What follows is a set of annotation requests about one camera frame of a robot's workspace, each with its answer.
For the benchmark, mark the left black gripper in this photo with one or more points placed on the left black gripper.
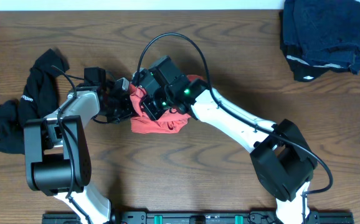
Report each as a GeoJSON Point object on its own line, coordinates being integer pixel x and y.
{"type": "Point", "coordinates": [129, 112]}

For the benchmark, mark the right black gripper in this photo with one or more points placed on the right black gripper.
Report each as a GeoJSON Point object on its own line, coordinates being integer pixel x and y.
{"type": "Point", "coordinates": [147, 103]}

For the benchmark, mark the red orange t-shirt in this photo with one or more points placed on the red orange t-shirt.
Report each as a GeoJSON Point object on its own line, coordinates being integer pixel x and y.
{"type": "Point", "coordinates": [171, 122]}

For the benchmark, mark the black t-shirt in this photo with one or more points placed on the black t-shirt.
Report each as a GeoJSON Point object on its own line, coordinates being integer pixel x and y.
{"type": "Point", "coordinates": [39, 98]}

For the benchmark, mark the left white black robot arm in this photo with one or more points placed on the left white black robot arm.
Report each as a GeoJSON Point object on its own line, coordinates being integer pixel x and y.
{"type": "Point", "coordinates": [57, 158]}

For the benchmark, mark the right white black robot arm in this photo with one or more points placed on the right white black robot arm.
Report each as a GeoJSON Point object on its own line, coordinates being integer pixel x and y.
{"type": "Point", "coordinates": [280, 156]}

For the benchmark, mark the folded black garment white print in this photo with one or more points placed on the folded black garment white print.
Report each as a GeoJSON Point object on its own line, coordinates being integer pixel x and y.
{"type": "Point", "coordinates": [302, 72]}

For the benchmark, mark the folded navy blue garment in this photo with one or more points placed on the folded navy blue garment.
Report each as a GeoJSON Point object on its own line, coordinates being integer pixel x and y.
{"type": "Point", "coordinates": [326, 31]}

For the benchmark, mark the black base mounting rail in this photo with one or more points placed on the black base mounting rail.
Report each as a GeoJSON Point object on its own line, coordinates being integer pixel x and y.
{"type": "Point", "coordinates": [253, 217]}

